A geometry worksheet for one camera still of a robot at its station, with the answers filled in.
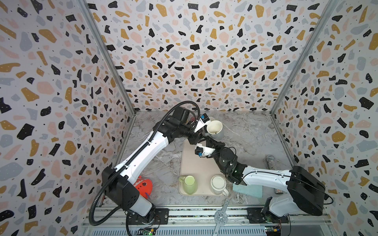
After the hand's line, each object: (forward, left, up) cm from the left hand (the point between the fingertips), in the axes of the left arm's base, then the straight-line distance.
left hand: (205, 132), depth 73 cm
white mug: (-18, -7, -21) cm, 28 cm away
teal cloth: (-21, -29, -27) cm, 45 cm away
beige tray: (-7, 0, -28) cm, 29 cm away
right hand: (+1, -3, -2) cm, 4 cm away
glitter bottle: (-6, -42, -26) cm, 50 cm away
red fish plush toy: (-19, +31, -21) cm, 42 cm away
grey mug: (+3, -5, -2) cm, 6 cm away
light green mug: (-20, +8, -19) cm, 28 cm away
